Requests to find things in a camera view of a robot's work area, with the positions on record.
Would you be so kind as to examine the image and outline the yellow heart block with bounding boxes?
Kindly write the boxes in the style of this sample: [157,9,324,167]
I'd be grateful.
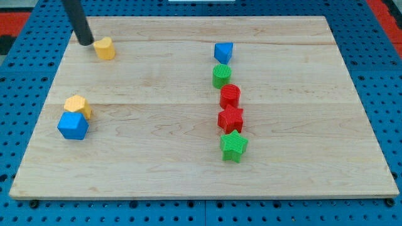
[93,36,116,60]

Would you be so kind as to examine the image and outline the blue triangle block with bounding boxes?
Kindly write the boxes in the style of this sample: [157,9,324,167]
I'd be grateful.
[214,42,233,65]

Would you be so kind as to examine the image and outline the light wooden board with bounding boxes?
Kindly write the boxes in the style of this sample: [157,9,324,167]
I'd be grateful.
[9,16,399,200]

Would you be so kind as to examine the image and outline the red star block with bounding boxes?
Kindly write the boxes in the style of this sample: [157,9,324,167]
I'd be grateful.
[217,105,244,134]

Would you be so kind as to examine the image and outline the red cylinder block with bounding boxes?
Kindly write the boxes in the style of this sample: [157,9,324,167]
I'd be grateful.
[219,84,241,109]

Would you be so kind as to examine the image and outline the green star block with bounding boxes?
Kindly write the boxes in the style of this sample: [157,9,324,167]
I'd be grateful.
[220,130,248,163]

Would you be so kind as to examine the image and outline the green cylinder block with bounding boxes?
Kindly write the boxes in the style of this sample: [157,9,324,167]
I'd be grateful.
[212,64,232,89]

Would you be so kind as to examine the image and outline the yellow hexagon block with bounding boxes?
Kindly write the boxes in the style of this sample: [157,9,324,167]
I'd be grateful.
[63,95,92,120]

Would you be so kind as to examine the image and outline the blue hexagon block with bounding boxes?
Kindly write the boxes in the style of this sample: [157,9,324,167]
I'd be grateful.
[57,112,89,140]

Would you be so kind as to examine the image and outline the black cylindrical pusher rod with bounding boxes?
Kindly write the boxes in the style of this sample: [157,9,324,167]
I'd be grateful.
[62,0,94,46]

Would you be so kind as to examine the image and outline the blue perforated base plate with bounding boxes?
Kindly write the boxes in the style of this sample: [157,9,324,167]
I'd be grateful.
[1,1,401,225]

